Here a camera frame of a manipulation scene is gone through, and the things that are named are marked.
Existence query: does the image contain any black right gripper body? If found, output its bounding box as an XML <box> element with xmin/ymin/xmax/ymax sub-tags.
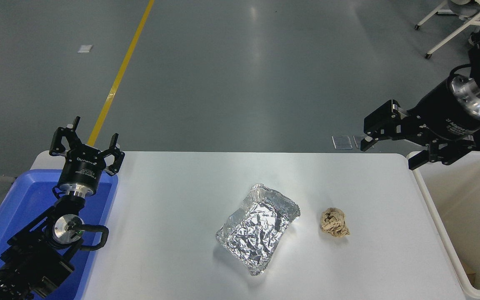
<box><xmin>407</xmin><ymin>80</ymin><xmax>480</xmax><ymax>141</ymax></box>

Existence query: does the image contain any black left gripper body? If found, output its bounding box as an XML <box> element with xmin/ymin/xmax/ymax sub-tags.
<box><xmin>58</xmin><ymin>146</ymin><xmax>107</xmax><ymax>189</ymax></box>

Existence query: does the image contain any silver foil tray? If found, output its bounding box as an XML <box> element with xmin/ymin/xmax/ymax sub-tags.
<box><xmin>215</xmin><ymin>183</ymin><xmax>301</xmax><ymax>276</ymax></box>

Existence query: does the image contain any clear floor plate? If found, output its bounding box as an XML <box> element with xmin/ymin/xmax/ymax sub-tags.
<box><xmin>353</xmin><ymin>135</ymin><xmax>375</xmax><ymax>149</ymax></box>
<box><xmin>332</xmin><ymin>135</ymin><xmax>353</xmax><ymax>150</ymax></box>

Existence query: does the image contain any large pale plastic bin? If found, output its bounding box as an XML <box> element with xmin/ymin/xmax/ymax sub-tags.
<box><xmin>406</xmin><ymin>150</ymin><xmax>480</xmax><ymax>300</ymax></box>

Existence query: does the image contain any blue plastic tray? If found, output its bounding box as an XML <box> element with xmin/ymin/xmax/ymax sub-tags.
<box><xmin>0</xmin><ymin>169</ymin><xmax>119</xmax><ymax>300</ymax></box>

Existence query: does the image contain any crumpled tan paper ball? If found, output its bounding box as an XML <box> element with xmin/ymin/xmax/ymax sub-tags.
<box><xmin>320</xmin><ymin>207</ymin><xmax>350</xmax><ymax>239</ymax></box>

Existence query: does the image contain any white frame chair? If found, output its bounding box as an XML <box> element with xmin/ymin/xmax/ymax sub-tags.
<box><xmin>415</xmin><ymin>0</ymin><xmax>480</xmax><ymax>59</ymax></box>

